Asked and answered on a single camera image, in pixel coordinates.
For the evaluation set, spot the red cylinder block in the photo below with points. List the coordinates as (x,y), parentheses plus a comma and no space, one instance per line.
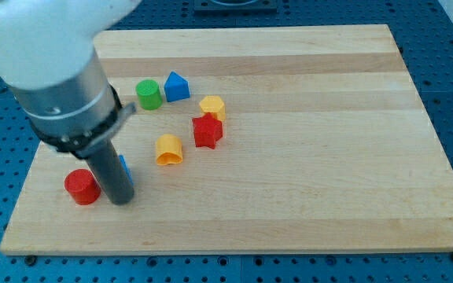
(82,186)

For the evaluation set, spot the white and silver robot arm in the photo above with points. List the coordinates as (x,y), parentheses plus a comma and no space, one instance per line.
(48,59)

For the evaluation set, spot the red star block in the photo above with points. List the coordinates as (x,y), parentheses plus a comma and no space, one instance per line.
(207,130)

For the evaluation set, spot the blue cube block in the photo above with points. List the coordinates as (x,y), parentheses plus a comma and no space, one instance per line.
(126,168)

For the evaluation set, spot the yellow hexagon block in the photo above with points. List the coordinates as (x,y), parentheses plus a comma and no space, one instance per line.
(214,105)

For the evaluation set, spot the light wooden board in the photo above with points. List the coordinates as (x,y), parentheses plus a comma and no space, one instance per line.
(326,148)

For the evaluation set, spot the blue triangle block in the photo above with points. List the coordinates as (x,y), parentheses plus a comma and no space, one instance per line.
(176,88)

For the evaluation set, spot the green cylinder block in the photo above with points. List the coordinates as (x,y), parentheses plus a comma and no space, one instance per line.
(148,93)

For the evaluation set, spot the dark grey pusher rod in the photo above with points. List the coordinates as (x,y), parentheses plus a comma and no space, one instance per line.
(110,174)

